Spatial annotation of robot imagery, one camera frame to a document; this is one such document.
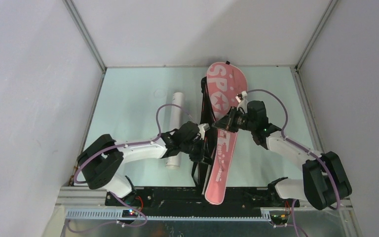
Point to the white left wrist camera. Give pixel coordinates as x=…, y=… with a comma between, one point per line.
x=203, y=127

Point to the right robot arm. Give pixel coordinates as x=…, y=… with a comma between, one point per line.
x=324, y=181

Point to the clear plastic tube lid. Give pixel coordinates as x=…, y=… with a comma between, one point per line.
x=159, y=93

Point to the pink sport racket bag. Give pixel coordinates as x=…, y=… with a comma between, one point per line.
x=220, y=88

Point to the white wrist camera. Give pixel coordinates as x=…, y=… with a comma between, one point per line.
x=203, y=127
x=242, y=100

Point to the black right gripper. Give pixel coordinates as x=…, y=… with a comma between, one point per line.
x=227, y=122

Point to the white shuttlecock tube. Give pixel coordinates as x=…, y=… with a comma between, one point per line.
x=174, y=162

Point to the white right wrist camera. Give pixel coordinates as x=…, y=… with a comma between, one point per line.
x=242, y=100

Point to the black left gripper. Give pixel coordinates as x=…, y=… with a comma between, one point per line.
x=201, y=155

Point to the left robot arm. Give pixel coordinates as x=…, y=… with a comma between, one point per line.
x=100, y=161

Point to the aluminium front frame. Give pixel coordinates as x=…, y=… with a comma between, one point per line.
x=83, y=203

